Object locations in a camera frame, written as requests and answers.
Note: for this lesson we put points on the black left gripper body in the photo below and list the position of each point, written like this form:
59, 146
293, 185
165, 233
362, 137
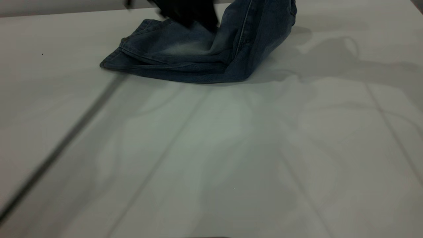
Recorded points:
185, 7

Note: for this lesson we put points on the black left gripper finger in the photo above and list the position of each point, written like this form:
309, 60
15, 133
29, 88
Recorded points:
203, 23

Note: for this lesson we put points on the blue denim printed shorts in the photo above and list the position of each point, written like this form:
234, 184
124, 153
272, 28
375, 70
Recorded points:
185, 51

